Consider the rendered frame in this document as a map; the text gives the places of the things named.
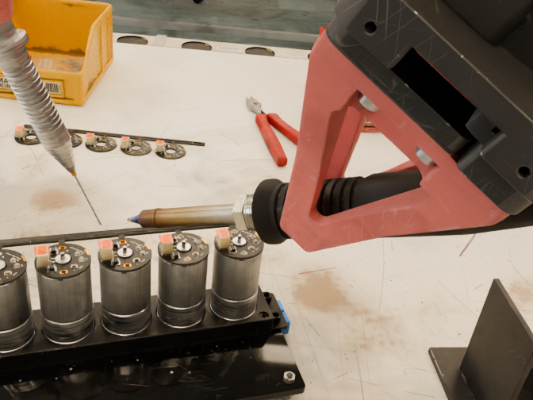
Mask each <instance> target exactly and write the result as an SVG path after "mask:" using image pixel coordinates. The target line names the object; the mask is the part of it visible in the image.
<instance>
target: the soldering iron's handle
mask: <svg viewBox="0 0 533 400"><path fill-rule="evenodd" d="M421 180H422V175H421V172H420V170H413V171H393V172H383V173H373V174H372V175H368V176H367V177H365V178H364V177H362V176H355V177H353V178H352V177H346V178H336V179H325V180H324V184H323V186H322V189H321V192H320V196H319V198H318V201H317V204H316V209H317V211H318V212H319V213H320V214H321V215H323V216H326V217H327V216H330V215H333V214H336V213H340V212H343V211H346V210H350V209H353V208H355V207H359V206H363V205H365V204H369V203H372V202H376V201H378V200H382V199H384V198H388V197H392V196H394V195H397V194H401V193H404V192H407V191H410V190H414V189H417V188H420V187H422V186H421V185H420V182H421ZM288 186H289V183H284V182H282V181H281V180H279V179H265V180H263V181H262V182H261V183H260V184H259V185H258V186H257V187H256V189H255V193H254V196H253V199H252V206H251V212H252V220H253V224H254V227H255V231H256V232H257V234H258V236H259V238H260V239H261V240H262V241H263V242H264V243H266V244H282V243H283V242H285V241H286V240H287V239H292V238H291V237H290V236H289V235H288V234H287V233H285V232H284V231H283V230H282V228H281V226H280V220H281V216H282V211H283V207H284V203H285V200H286V194H287V190H288ZM530 226H533V203H532V204H530V205H529V206H528V207H527V208H525V209H524V210H522V211H521V212H520V213H518V214H516V215H511V214H510V215H509V216H508V217H506V218H505V219H504V220H503V221H500V222H498V223H496V224H495V225H490V226H483V227H476V228H468V229H453V230H445V231H438V232H429V233H415V234H407V235H400V236H391V237H434V236H457V235H470V234H475V233H487V232H493V231H500V230H506V229H517V228H523V227H530ZM380 238H390V237H380Z"/></svg>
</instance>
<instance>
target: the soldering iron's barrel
mask: <svg viewBox="0 0 533 400"><path fill-rule="evenodd" d="M253 196H254V194H251V195H249V194H242V195H237V197H236V200H235V203H234V204H223V205H211V206H188V207H176V208H164V209H162V208H155V209H153V210H142V211H141V212H140V213H139V215H138V222H139V224H140V226H141V227H143V228H145V229H147V228H157V229H161V228H164V227H181V226H199V225H232V224H235V225H236V228H237V230H238V231H254V232H256V231H255V227H254V224H253V220H252V212H251V206H252V199H253Z"/></svg>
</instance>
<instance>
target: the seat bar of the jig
mask: <svg viewBox="0 0 533 400"><path fill-rule="evenodd" d="M205 292H206V296H205V316H204V318H203V320H202V321H201V322H200V323H198V324H197V325H195V326H193V327H190V328H186V329H176V328H171V327H169V326H167V325H165V324H163V323H162V322H161V321H160V320H159V319H158V317H157V295H151V323H150V325H149V326H148V327H147V328H146V329H145V330H144V331H143V332H141V333H138V334H136V335H133V336H129V337H119V336H115V335H113V334H111V333H108V332H107V331H105V330H104V328H103V327H102V314H101V302H93V304H94V331H93V332H92V333H91V334H90V335H89V336H88V337H87V338H86V339H85V340H82V341H80V342H78V343H75V344H55V343H52V342H51V341H49V340H47V339H46V338H45V337H44V335H43V329H42V322H41V315H40V309H38V310H33V320H34V326H35V336H34V338H33V339H32V340H31V342H30V343H29V344H27V345H26V346H24V347H23V348H21V349H19V350H17V351H15V352H8V353H0V372H5V371H16V370H21V369H26V368H32V367H43V366H48V365H53V364H59V363H70V362H75V361H81V360H91V359H97V358H102V357H108V356H118V355H124V354H129V353H135V352H145V351H151V350H156V349H162V348H172V347H178V346H183V345H189V344H200V343H205V342H210V341H216V340H227V339H232V338H237V337H248V336H254V335H259V334H264V333H272V328H273V322H274V317H273V315H272V313H271V311H270V308H269V306H268V304H267V301H266V299H265V297H264V295H263V292H262V290H261V288H260V285H258V294H257V301H256V307H255V312H254V314H253V315H252V316H250V317H249V318H247V319H245V320H242V321H227V320H224V319H221V318H219V317H218V316H216V315H215V314H214V313H213V312H212V310H211V309H210V296H211V289H206V291H205Z"/></svg>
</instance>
